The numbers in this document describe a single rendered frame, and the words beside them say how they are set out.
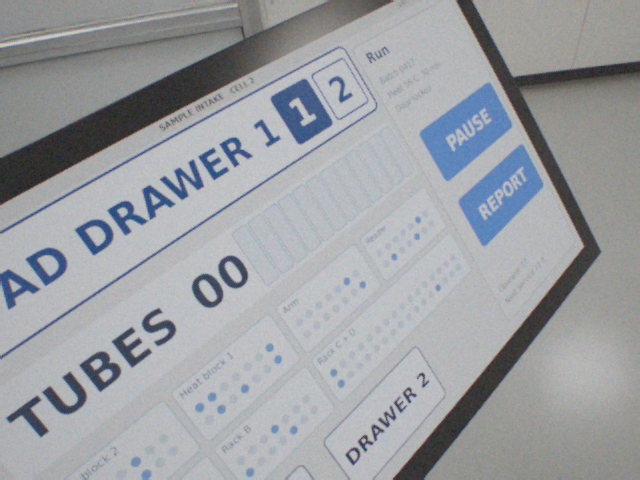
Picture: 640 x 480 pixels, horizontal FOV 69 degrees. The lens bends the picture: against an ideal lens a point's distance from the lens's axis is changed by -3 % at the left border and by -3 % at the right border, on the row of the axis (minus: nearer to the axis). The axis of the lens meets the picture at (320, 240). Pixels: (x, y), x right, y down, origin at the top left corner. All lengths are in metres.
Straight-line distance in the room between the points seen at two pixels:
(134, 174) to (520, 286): 0.30
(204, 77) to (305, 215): 0.10
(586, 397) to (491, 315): 1.19
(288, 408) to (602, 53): 2.73
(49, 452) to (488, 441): 1.26
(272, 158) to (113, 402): 0.16
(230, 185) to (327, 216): 0.07
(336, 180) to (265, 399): 0.14
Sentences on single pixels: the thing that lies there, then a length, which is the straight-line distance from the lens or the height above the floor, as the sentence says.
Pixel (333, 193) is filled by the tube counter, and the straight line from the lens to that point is 0.31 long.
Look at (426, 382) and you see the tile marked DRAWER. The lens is 0.35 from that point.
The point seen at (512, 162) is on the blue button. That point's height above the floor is 1.06.
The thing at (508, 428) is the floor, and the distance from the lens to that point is 1.46.
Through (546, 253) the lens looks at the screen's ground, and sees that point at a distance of 0.45.
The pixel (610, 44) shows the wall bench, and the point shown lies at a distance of 2.91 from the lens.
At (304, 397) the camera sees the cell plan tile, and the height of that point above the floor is 1.04.
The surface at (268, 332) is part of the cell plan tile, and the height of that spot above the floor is 1.08.
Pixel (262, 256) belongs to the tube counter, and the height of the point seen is 1.11.
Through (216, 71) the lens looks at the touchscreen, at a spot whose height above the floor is 1.19.
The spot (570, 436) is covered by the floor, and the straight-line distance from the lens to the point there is 1.50.
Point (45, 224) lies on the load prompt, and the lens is 0.27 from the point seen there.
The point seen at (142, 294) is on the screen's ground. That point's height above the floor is 1.13.
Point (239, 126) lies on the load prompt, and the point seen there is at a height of 1.16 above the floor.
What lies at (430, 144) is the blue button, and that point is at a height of 1.10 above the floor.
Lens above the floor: 1.31
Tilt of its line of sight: 45 degrees down
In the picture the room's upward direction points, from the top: 9 degrees counter-clockwise
